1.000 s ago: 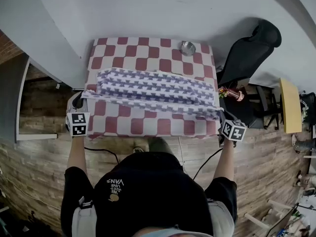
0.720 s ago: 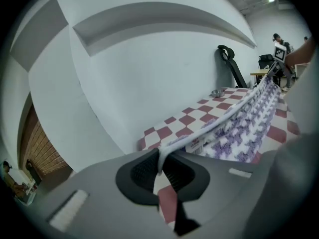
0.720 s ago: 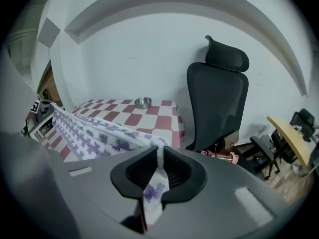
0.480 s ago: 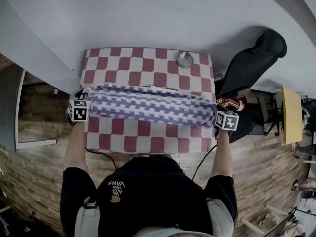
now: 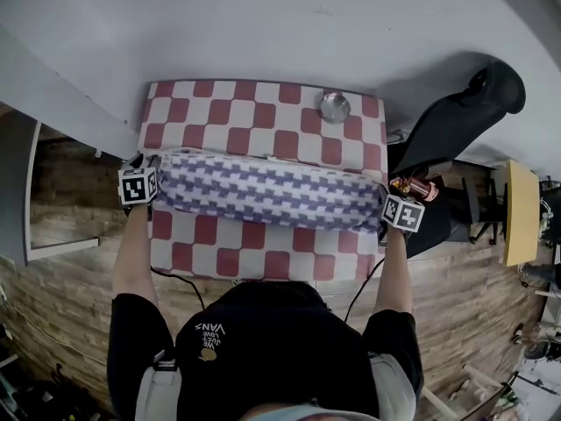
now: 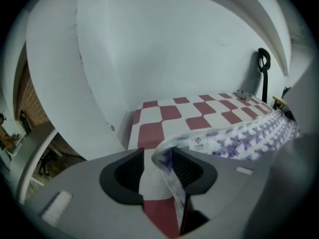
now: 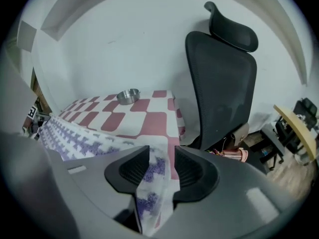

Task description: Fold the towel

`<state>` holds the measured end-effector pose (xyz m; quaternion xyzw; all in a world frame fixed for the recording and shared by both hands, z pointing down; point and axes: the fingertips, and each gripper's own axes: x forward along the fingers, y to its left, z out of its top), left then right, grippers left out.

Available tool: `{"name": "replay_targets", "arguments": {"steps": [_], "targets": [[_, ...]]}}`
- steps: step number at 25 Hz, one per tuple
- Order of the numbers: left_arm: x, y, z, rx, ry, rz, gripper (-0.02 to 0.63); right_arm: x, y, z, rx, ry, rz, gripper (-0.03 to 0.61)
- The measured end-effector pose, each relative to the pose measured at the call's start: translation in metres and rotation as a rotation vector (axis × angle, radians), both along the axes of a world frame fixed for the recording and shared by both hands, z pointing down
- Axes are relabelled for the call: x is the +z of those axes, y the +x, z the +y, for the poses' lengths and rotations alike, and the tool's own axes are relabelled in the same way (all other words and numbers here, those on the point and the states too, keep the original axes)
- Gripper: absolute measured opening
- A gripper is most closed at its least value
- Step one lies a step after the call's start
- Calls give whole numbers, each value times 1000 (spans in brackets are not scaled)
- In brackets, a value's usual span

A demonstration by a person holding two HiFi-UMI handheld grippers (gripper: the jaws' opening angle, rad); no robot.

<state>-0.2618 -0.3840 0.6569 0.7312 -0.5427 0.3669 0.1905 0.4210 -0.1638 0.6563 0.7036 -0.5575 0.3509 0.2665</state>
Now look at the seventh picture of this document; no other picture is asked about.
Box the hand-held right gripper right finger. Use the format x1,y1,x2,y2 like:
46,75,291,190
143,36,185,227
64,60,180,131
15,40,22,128
159,145,300,239

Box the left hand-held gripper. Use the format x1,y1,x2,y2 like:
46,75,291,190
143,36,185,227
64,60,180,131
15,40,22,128
22,103,52,140

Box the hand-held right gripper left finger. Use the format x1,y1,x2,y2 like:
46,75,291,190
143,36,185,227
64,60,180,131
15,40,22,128
47,145,151,220

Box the purple white checkered cloth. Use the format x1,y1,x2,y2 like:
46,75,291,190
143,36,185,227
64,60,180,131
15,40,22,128
37,115,181,238

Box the pink vase with flowers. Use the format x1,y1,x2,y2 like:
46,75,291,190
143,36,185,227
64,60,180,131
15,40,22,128
210,147,249,163

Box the black metal rack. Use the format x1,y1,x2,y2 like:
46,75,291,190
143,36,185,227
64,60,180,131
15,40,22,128
249,127,285,171

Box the red white checked tablecloth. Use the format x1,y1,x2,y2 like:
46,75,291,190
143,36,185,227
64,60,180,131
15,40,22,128
58,90,187,230

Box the yellow wooden desk board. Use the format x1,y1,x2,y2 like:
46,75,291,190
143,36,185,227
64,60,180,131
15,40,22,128
273,104,319,160

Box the round metal ashtray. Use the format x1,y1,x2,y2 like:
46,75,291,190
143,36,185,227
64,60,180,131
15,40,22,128
116,89,141,106

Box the black mesh office chair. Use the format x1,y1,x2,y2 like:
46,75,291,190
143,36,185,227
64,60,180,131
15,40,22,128
184,0,259,152

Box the black padded chair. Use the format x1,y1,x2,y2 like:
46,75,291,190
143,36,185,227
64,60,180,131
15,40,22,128
293,98,319,131

